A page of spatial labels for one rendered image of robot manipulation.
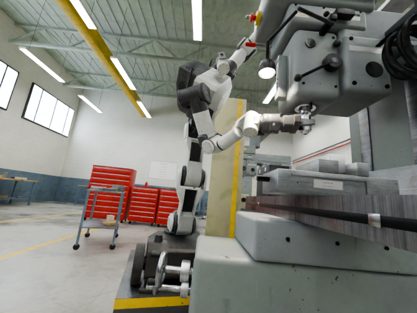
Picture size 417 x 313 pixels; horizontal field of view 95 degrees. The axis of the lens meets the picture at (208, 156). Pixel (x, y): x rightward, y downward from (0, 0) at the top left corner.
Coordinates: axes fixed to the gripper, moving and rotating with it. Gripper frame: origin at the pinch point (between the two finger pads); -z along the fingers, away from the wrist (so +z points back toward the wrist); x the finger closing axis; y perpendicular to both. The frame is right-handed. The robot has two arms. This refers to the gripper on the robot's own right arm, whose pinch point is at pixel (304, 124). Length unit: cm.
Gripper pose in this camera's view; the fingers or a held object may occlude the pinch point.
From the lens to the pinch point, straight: 94.2
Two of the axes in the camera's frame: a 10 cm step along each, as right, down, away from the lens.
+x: 2.1, 2.2, 9.5
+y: -1.0, 9.7, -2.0
